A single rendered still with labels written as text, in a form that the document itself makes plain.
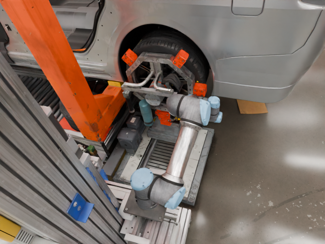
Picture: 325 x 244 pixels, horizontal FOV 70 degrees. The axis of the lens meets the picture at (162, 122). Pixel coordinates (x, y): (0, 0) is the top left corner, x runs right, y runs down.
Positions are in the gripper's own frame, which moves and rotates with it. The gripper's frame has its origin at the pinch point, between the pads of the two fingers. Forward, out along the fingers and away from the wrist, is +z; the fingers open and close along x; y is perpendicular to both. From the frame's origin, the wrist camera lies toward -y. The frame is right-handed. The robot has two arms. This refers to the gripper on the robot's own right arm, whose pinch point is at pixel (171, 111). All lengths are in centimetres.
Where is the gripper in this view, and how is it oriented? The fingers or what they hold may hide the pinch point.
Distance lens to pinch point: 168.4
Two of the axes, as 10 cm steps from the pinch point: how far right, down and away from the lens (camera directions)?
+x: -3.3, 7.3, -5.9
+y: -1.2, -6.6, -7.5
